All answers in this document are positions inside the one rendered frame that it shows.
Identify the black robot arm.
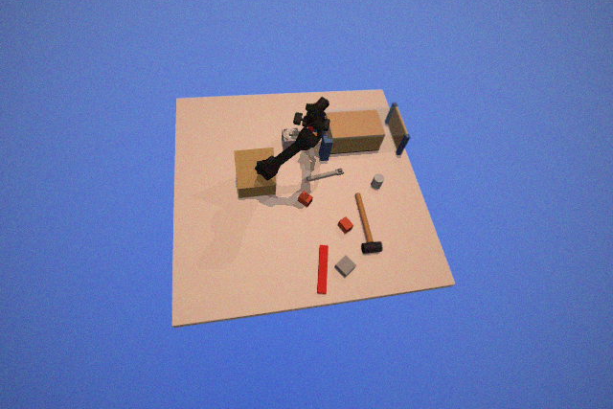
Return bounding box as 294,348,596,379
255,97,329,181

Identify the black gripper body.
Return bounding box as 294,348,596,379
293,112,330,131

